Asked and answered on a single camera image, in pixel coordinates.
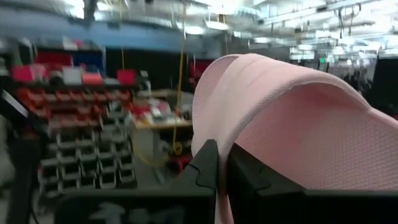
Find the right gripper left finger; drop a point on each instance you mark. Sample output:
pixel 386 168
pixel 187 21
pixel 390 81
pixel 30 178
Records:
pixel 199 186

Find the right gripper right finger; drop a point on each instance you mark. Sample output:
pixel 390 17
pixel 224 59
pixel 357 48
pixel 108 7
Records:
pixel 255 199

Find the pink foam slide sandal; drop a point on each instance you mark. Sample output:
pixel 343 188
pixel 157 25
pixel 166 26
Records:
pixel 311 130

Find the parts bin rack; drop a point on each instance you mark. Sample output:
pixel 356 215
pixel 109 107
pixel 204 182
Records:
pixel 87 149

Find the small red bin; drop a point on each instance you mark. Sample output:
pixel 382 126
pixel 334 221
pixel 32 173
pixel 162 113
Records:
pixel 22 73
pixel 126 77

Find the wide blue bin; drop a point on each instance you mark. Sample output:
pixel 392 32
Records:
pixel 88 59

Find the wide red bin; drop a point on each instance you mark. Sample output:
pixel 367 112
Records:
pixel 54 58

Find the long wooden table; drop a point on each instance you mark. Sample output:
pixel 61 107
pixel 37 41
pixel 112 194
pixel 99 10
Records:
pixel 161 124

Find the orange box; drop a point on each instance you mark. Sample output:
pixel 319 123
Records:
pixel 92 78

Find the white box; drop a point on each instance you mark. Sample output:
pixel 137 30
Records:
pixel 72 76

